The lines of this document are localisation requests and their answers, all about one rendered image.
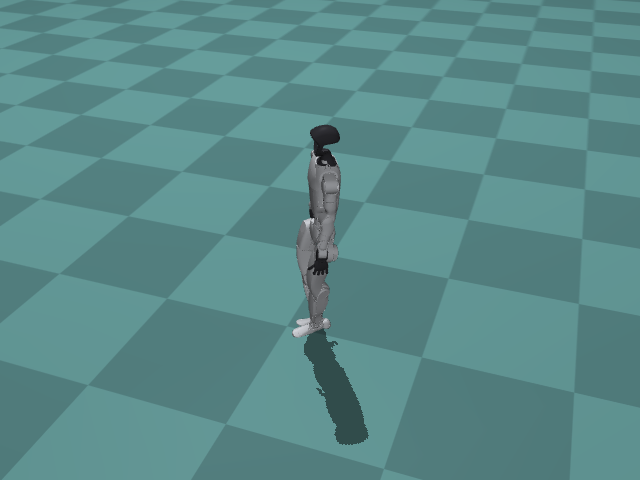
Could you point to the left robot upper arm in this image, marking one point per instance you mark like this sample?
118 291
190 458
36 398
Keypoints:
330 189

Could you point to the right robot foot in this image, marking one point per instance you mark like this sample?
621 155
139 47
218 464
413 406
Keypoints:
326 322

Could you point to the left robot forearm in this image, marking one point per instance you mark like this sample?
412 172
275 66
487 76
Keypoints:
325 232

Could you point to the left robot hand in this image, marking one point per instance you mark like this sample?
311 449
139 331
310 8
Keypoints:
320 265

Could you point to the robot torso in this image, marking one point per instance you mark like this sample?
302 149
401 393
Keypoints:
315 177

